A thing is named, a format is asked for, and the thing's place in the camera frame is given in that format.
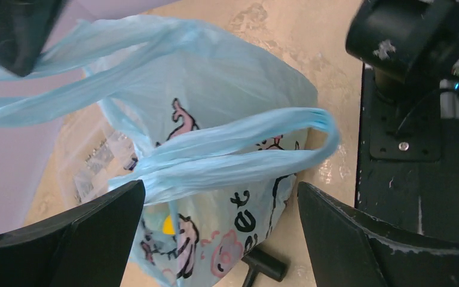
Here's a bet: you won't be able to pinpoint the yellow fake fruit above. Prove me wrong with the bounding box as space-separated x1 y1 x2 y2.
162 215 176 236

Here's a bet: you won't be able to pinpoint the black T-handle tool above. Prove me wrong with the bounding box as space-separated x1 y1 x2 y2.
241 248 288 287

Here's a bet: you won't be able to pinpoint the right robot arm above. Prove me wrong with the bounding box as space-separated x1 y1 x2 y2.
0 1 459 84

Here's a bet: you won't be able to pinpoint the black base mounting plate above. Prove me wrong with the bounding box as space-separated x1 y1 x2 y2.
354 68 459 243

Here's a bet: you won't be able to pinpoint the clear plastic screw organizer box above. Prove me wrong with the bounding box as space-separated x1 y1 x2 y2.
55 119 137 208

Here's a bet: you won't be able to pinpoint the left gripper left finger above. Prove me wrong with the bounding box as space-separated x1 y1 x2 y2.
0 181 145 286

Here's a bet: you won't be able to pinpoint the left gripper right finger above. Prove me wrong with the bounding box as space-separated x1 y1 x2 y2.
298 182 459 286

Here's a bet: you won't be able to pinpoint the light blue plastic bag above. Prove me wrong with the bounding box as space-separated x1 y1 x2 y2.
0 14 339 286

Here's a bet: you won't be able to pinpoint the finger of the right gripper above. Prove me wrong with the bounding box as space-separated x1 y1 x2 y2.
0 0 65 77

